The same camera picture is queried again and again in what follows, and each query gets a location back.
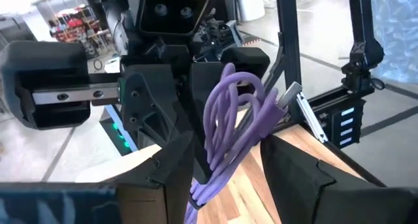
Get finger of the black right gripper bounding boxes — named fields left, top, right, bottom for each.
left=182, top=62, right=229, bottom=184
left=119, top=64, right=194, bottom=158

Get blue patterned curtain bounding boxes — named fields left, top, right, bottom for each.
left=370, top=0, right=418, bottom=85

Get black controller box green LEDs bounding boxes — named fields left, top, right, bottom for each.
left=99, top=104, right=140, bottom=157

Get purple USB cable bundle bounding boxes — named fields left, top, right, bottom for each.
left=184, top=62, right=304, bottom=224

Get white cylindrical container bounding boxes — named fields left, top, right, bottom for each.
left=236, top=0, right=265, bottom=22

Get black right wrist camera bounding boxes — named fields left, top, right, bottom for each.
left=135, top=0, right=217, bottom=44

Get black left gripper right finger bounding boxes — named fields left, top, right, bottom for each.
left=260, top=134, right=418, bottom=224

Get cluttered background shelf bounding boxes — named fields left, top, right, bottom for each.
left=48, top=5, right=112, bottom=60

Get silver aluminium rail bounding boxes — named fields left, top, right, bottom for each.
left=295, top=92, right=329, bottom=144

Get black box white labels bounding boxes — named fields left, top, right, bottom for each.
left=321, top=98, right=366, bottom=150

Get black table frame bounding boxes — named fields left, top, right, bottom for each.
left=261, top=0, right=388, bottom=188

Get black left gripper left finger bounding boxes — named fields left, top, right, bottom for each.
left=0, top=131, right=196, bottom=224

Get black clamp stand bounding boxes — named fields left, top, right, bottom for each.
left=341, top=0, right=385, bottom=97

